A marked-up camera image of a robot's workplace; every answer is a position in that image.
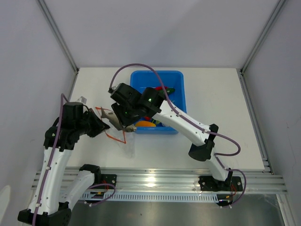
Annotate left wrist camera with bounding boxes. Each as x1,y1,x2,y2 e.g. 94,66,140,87
76,96,87,105

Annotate left aluminium frame post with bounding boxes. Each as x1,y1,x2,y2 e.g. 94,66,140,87
36,0,79,73

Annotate red chili pepper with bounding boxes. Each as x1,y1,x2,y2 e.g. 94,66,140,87
155,86,168,91

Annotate right aluminium frame post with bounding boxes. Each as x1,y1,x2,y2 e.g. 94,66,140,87
239,0,288,73

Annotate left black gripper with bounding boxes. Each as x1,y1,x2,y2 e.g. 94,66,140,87
76,108,110,137

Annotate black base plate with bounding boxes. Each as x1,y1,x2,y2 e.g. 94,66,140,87
100,174,117,192
198,176,243,192

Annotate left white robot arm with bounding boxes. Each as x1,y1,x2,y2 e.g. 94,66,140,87
17,102,109,226

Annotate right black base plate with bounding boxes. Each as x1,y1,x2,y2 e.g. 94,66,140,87
198,176,243,192

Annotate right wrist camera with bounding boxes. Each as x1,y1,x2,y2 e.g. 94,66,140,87
108,85,119,94

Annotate grey toy fish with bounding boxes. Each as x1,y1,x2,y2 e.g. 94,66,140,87
101,108,137,132

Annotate aluminium front rail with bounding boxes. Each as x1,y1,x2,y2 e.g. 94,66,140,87
32,167,288,195

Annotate blue plastic bin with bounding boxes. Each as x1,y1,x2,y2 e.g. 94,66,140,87
130,70,187,135

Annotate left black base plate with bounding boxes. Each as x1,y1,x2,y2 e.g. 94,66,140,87
100,174,117,192

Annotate yellow orange mango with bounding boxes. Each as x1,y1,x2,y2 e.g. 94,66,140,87
135,121,156,127

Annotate clear orange zip bag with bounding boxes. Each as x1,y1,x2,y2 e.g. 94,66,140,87
94,106,135,159

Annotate white slotted cable duct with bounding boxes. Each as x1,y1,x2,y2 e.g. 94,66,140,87
40,192,219,202

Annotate green cucumber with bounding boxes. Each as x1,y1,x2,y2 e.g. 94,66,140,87
166,88,175,94

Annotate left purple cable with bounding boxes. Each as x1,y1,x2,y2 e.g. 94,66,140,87
32,93,118,226

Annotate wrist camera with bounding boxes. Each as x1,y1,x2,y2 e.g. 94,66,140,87
76,96,87,105
108,85,119,94

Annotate aluminium frame post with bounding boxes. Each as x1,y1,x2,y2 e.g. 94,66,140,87
36,0,79,73
239,0,288,73

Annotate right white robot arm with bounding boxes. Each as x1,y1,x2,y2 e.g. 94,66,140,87
109,83,232,190

